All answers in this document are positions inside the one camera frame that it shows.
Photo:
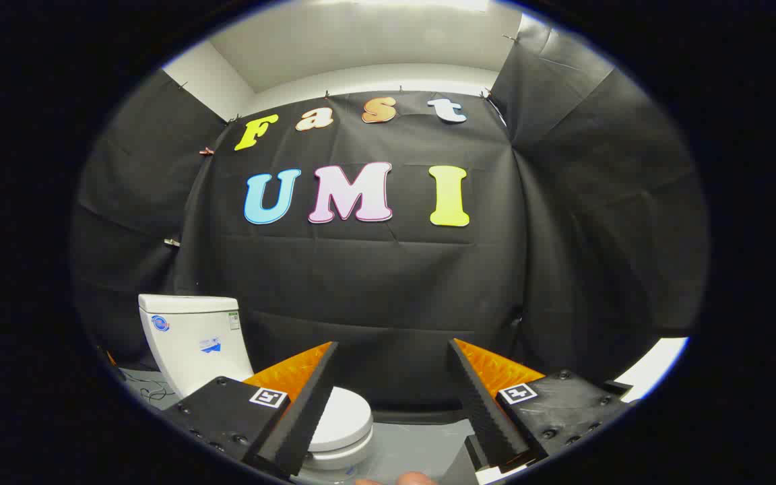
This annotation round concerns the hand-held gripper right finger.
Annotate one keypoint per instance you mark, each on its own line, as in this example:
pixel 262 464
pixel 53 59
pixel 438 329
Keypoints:
pixel 486 417

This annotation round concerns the white toilet lid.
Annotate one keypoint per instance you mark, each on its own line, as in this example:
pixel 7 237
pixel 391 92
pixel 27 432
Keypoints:
pixel 344 421

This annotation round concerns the white toilet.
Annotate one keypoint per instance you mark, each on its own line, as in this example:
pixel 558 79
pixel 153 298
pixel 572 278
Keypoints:
pixel 192 343

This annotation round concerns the black backdrop cloth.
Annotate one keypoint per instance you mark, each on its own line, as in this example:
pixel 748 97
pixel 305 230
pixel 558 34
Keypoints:
pixel 388 283

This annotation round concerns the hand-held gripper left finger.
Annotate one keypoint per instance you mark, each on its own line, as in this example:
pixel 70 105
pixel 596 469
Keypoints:
pixel 307 417

